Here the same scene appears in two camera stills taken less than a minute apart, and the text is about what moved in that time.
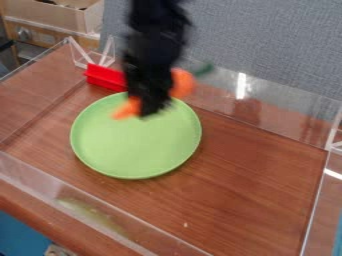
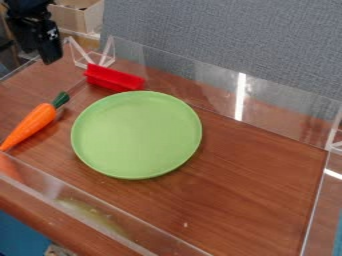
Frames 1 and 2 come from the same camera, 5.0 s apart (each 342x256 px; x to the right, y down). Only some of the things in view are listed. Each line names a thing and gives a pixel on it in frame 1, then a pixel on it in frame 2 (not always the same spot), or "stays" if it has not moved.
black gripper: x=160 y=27 to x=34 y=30
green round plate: x=137 y=147 stays
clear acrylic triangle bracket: x=85 y=57 stays
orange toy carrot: x=182 y=85 to x=34 y=123
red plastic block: x=106 y=77 stays
